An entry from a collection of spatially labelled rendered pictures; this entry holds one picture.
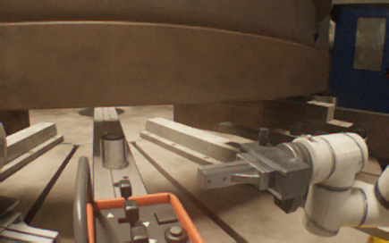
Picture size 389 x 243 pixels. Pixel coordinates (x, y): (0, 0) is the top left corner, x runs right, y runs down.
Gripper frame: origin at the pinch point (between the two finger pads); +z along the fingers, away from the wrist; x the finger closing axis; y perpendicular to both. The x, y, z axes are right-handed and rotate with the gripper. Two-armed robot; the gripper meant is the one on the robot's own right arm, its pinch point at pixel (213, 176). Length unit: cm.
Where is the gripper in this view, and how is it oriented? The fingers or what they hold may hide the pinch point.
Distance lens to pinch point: 39.4
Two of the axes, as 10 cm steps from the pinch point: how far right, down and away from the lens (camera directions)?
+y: 0.4, -9.7, -2.4
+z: -9.4, 0.4, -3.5
